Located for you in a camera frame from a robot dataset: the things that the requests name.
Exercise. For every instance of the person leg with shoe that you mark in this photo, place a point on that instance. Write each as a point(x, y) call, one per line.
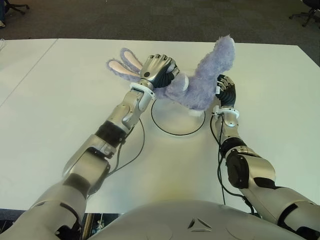
point(1, 12)

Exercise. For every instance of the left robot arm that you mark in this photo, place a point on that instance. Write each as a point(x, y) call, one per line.
point(100, 155)

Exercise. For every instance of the white plate black rim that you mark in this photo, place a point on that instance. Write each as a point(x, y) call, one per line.
point(172, 122)

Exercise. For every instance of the black office chair base left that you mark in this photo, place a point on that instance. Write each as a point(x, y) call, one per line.
point(16, 5)

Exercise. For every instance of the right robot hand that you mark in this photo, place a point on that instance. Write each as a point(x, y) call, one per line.
point(228, 93)

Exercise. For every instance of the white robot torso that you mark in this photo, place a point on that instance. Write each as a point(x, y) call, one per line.
point(175, 220)

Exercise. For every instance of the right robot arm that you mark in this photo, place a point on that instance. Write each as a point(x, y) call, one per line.
point(261, 172)

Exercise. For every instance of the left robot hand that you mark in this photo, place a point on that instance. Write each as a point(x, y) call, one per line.
point(155, 70)

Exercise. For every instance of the purple plush bunny doll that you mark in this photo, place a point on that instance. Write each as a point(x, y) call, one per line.
point(205, 85)

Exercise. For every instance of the metal stand frame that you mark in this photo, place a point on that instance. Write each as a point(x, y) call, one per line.
point(90, 225)

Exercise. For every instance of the black office chair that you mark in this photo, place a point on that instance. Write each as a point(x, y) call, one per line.
point(308, 15)

